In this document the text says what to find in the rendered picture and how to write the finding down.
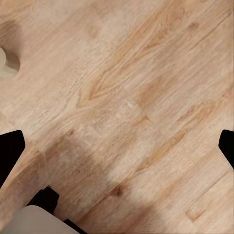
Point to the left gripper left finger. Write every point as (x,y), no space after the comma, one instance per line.
(11,146)

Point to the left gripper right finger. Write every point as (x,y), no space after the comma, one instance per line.
(226,145)

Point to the pillar candle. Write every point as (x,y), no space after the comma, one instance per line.
(9,63)

